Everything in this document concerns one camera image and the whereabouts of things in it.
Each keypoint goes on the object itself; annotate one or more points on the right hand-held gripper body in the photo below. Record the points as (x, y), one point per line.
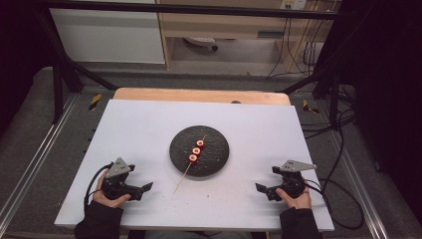
(292, 182)

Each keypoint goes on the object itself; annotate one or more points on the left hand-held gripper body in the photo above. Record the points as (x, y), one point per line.
(116, 186)

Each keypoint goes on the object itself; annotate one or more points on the person's left hand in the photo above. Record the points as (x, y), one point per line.
(107, 200)

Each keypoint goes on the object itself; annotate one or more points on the person's right hand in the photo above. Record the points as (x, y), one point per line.
(297, 201)

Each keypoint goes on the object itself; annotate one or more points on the wooden skewer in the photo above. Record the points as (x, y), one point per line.
(183, 179)

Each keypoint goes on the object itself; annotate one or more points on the red sausage slice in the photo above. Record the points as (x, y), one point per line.
(192, 158)
(196, 151)
(200, 143)

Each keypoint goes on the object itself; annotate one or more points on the white board table cover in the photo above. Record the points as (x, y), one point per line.
(139, 132)

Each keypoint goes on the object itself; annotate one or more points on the black round plate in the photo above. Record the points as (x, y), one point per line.
(212, 159)

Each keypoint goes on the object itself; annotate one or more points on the yellow black tape strip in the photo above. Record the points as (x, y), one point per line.
(309, 107)
(95, 101)

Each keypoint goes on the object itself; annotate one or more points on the wooden table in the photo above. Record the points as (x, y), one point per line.
(199, 95)

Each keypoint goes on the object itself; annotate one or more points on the white cabinet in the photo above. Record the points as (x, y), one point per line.
(106, 36)

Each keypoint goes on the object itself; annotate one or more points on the white rounded device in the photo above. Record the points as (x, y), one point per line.
(200, 41)

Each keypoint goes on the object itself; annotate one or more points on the wooden shelf unit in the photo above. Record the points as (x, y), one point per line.
(212, 26)

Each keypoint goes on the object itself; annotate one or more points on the white power strip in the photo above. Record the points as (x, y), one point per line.
(293, 4)

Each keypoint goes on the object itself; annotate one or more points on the aluminium floor rail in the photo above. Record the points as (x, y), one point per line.
(36, 152)
(358, 179)

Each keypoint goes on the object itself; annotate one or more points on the black metal frame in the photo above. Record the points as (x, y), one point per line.
(59, 76)

